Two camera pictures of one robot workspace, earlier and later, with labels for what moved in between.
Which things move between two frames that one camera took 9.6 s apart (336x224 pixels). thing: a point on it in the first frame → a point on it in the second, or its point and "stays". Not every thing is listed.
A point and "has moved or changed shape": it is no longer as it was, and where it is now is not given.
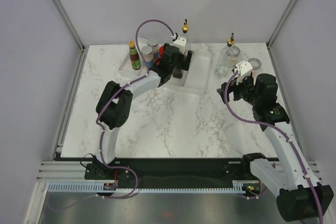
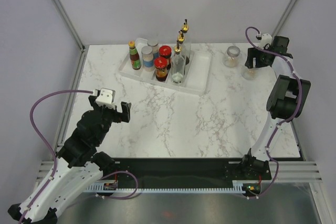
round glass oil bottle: [177, 74] has moved or changed shape
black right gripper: [233, 86] → [252, 52]
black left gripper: [185, 64] → [120, 116]
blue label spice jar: [148, 56] stays
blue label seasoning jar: [155, 44] stays
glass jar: [232, 53] stays
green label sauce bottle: [135, 62] stays
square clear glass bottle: [222, 67] has moved or changed shape
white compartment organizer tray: [198, 80] stays
